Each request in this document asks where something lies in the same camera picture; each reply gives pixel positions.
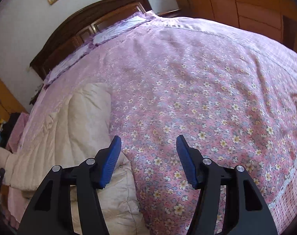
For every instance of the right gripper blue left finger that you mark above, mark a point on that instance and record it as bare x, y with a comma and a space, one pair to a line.
49, 211

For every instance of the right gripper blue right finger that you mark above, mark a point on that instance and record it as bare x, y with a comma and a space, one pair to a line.
246, 211

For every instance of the beige quilted down jacket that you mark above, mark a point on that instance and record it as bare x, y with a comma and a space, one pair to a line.
68, 137

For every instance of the dark clothes pile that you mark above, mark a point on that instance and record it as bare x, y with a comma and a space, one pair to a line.
8, 128

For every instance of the pink cloth covered stool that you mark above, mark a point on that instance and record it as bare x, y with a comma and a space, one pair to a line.
17, 132

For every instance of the pink floral bed cover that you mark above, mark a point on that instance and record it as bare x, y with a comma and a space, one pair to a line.
231, 93

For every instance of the yellow wooden wardrobe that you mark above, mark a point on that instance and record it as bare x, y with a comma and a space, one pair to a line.
8, 105

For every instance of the left purple ruffled pillow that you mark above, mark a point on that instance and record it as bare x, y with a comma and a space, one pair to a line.
67, 63

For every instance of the purple ruffled pillow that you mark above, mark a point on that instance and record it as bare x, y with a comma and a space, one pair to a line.
125, 25
67, 63

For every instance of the dark wooden headboard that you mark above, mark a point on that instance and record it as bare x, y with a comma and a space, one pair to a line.
79, 27

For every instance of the long wooden dresser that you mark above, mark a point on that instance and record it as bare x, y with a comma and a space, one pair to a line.
276, 19

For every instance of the right purple ruffled pillow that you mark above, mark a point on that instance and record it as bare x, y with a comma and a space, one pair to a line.
125, 25

